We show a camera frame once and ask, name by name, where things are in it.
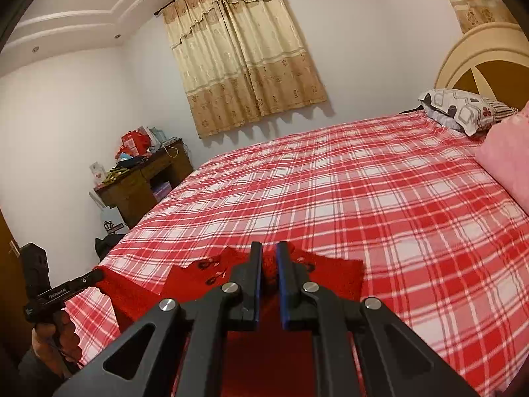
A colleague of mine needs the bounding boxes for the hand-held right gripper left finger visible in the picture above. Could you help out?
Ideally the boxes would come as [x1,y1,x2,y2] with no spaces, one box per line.
[54,241,264,397]

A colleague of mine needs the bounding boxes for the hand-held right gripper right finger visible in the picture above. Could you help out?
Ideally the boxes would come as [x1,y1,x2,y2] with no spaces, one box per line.
[277,241,480,397]

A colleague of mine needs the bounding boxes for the red knitted sweater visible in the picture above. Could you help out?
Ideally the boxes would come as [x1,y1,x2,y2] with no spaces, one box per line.
[97,246,365,397]

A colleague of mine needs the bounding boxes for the person's left forearm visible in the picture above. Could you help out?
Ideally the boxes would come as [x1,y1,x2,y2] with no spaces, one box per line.
[17,345,79,397]

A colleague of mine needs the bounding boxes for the person's left hand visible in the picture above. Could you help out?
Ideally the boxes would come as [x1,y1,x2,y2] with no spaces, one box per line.
[32,310,84,376]

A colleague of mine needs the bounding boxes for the brown wooden door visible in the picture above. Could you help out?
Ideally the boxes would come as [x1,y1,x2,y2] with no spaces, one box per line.
[0,210,31,340]

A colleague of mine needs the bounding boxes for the black bag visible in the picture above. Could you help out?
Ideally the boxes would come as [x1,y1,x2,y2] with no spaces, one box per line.
[95,234,125,262]

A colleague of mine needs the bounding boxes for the white printed paper bag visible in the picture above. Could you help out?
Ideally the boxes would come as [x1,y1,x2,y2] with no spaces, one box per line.
[92,192,127,237]

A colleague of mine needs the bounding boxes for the brown wooden desk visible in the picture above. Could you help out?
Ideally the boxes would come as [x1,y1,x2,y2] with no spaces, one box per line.
[93,138,194,231]

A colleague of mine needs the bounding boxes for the pink box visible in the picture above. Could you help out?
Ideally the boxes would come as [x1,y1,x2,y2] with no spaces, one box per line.
[151,181,172,202]

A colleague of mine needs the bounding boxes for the bed with red plaid sheet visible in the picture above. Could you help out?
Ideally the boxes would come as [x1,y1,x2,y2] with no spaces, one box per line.
[62,111,529,397]

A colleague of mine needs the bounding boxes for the red gift bag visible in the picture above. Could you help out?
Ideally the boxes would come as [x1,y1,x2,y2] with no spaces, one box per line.
[119,130,152,161]

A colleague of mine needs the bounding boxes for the beige window curtain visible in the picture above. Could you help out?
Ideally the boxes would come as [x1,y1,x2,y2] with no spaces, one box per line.
[161,0,330,140]

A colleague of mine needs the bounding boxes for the grey patterned pillow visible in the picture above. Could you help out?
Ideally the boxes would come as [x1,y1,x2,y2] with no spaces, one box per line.
[417,88,520,138]

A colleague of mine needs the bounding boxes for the pink floral pillow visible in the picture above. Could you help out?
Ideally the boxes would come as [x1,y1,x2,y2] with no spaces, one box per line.
[474,103,529,204]

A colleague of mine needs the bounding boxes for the cream round headboard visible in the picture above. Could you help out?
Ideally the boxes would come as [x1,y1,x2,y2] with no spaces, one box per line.
[435,22,529,112]

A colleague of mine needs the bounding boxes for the beige floral side curtain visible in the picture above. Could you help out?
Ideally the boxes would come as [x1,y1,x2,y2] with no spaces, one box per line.
[432,0,520,36]

